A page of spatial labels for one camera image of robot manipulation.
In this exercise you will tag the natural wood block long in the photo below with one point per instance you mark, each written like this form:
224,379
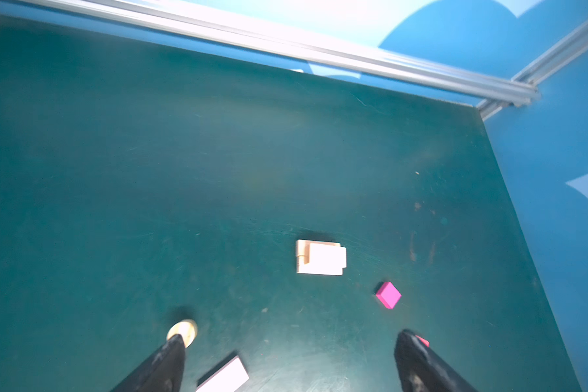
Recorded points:
302,254

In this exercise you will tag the right aluminium frame post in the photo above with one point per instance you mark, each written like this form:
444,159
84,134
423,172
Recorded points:
549,36

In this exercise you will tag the pink rectangular block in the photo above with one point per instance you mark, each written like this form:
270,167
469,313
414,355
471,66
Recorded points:
230,377

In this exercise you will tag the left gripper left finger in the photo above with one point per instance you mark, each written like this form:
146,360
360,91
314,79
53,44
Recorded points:
161,372

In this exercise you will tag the back aluminium frame bar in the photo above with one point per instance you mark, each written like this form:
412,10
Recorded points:
201,22

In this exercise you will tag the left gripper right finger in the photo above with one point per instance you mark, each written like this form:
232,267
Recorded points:
421,369

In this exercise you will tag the magenta cube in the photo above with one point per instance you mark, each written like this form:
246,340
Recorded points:
423,341
388,295

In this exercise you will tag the natural wood block diagonal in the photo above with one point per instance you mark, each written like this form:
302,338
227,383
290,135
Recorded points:
327,259

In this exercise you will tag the small wood cylinder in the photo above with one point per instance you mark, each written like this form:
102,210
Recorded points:
187,329

